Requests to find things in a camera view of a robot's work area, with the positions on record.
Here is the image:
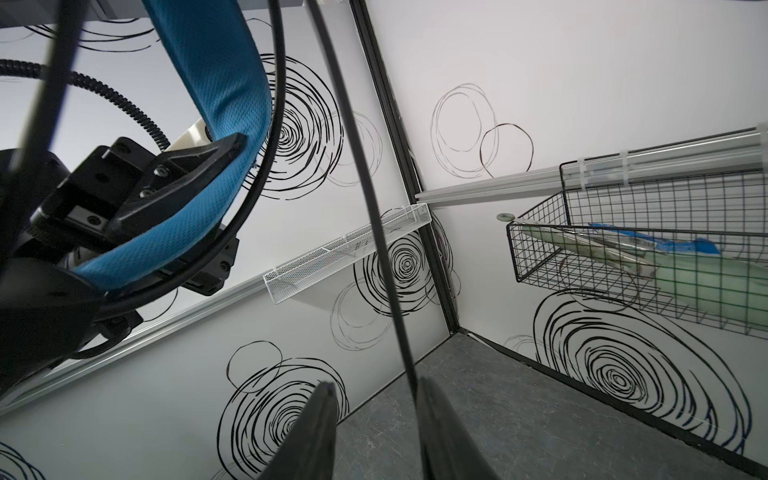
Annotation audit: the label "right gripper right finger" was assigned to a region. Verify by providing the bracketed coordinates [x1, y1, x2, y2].
[416, 377, 499, 480]

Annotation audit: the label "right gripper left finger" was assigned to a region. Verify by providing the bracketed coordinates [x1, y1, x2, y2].
[259, 382, 338, 480]

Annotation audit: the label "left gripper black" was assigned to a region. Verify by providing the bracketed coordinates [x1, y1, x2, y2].
[11, 133, 247, 292]

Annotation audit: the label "black and blue headphones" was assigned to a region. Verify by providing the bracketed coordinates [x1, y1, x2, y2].
[1, 1, 283, 395]

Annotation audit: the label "black headphone cable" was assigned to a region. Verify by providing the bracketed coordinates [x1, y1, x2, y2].
[302, 0, 421, 403]

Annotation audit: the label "blue item in basket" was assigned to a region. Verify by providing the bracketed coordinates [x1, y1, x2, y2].
[589, 223, 720, 255]

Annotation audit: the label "green item in basket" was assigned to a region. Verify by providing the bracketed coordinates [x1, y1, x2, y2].
[518, 222, 767, 327]

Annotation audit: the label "aluminium wall rail left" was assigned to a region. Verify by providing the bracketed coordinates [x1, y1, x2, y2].
[1, 276, 266, 416]

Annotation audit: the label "aluminium wall rail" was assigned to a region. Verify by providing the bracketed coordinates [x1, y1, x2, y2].
[1, 276, 266, 416]
[416, 123, 767, 208]

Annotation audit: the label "black wire basket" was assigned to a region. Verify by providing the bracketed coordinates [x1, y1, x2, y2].
[502, 125, 767, 339]

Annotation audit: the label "aluminium wall rail back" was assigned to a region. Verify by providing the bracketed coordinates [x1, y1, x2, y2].
[416, 123, 767, 208]

